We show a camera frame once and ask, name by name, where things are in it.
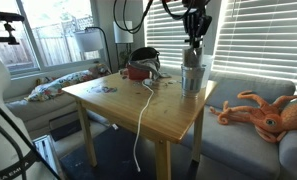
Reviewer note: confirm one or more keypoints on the wide white window blind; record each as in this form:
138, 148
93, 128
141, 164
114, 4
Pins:
168, 36

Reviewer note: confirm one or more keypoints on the white charger plug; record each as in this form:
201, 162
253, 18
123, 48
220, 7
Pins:
148, 82

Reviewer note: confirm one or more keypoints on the dark flat box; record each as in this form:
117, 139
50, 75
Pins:
66, 126

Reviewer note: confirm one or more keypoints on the grey sofa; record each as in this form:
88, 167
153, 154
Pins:
234, 133

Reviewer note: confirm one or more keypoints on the red woven basket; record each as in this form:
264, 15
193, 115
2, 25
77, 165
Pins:
136, 72

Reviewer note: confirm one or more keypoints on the dark rug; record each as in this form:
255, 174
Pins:
121, 156

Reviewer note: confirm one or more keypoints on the silver metal cup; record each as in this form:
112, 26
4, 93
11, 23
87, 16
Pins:
192, 81

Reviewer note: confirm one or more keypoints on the clear glass window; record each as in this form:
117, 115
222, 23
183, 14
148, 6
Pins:
48, 36

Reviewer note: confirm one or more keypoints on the arc lamp with white shade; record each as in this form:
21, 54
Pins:
89, 40

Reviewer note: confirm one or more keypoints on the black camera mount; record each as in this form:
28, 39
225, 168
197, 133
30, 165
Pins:
6, 23

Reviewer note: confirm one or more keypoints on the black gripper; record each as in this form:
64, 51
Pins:
197, 21

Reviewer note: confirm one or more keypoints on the orange octopus plush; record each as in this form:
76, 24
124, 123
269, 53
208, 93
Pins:
271, 118

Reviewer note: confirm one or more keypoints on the white box on floor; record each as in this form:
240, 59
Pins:
44, 151

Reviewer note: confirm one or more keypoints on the floor lamp with white shade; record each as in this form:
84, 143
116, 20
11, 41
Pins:
123, 31

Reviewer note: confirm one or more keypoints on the narrow white window blind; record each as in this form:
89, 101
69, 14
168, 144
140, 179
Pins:
264, 43

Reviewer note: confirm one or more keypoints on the colourful patterned cushion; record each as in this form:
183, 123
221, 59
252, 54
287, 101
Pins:
59, 86

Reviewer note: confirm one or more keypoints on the wooden table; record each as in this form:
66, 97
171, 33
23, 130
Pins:
148, 106

